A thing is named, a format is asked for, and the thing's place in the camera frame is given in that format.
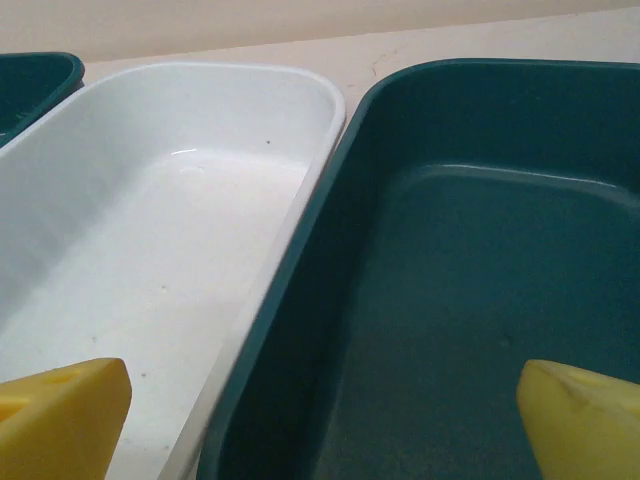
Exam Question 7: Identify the white plastic bin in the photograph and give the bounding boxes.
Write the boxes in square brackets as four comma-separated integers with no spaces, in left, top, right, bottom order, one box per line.
[0,61,347,480]

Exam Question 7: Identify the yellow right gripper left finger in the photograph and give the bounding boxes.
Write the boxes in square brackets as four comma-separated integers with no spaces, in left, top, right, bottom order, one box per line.
[0,357,133,480]

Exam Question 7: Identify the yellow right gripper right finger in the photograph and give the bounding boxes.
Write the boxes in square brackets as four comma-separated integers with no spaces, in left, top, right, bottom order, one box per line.
[516,358,640,480]

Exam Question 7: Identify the dark teal plastic bin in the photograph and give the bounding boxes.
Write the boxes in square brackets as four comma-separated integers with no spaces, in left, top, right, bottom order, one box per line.
[0,52,85,150]
[195,58,640,480]

